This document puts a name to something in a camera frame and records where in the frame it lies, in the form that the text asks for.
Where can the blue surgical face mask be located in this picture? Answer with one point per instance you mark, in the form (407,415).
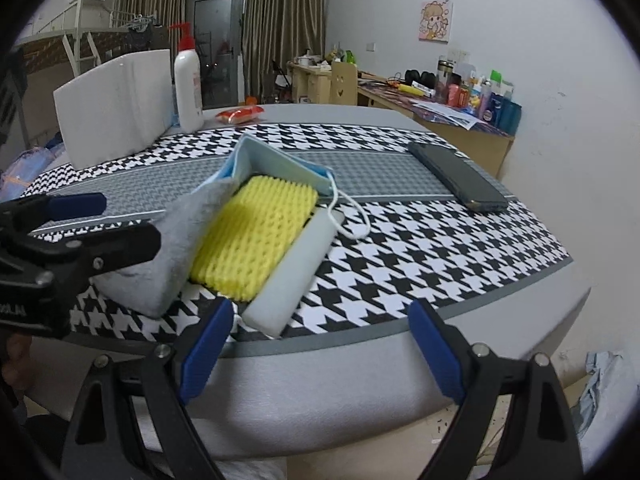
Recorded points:
(252,156)

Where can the white red pump lotion bottle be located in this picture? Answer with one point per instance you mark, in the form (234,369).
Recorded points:
(187,72)

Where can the yellow foam fruit net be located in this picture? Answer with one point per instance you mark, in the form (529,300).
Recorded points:
(252,233)

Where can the wooden smiley chair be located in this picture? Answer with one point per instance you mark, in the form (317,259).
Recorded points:
(344,84)

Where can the white metal bunk bed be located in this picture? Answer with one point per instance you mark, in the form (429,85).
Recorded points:
(84,32)

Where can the toiletry bottles cluster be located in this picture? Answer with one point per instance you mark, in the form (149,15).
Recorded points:
(489,98)

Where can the printed paper sheets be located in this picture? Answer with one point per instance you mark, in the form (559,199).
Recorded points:
(434,112)

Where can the houndstooth table cloth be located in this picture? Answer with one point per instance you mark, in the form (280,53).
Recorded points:
(423,244)

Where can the grey sock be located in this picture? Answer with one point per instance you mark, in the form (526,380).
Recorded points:
(150,288)

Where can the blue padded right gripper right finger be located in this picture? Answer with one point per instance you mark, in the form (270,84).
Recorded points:
(539,440)

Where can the right brown curtain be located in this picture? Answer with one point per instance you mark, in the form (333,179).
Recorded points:
(278,31)

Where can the red snack packet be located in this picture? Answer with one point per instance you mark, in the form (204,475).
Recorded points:
(240,115)

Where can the blue plaid quilt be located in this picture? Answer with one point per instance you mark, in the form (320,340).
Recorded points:
(29,165)

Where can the anime girl wall poster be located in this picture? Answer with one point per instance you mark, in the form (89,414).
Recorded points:
(435,22)

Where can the black smartphone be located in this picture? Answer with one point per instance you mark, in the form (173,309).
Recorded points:
(465,183)

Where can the glass balcony door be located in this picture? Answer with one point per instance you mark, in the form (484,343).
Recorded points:
(217,29)

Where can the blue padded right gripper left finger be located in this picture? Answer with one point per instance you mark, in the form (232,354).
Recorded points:
(104,440)

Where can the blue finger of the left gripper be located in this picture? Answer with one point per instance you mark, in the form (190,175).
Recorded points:
(66,207)

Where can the person's left hand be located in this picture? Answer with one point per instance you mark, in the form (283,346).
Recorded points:
(18,368)

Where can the near wooden desk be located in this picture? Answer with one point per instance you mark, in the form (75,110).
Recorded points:
(485,144)

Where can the far wooden desk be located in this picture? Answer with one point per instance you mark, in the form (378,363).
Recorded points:
(311,84)

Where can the wooden desk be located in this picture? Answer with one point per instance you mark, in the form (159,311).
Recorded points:
(485,144)
(311,84)

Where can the white styrofoam box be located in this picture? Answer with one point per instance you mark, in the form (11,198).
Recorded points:
(117,109)

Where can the green bottle on desk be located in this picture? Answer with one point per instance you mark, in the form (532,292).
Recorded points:
(349,57)

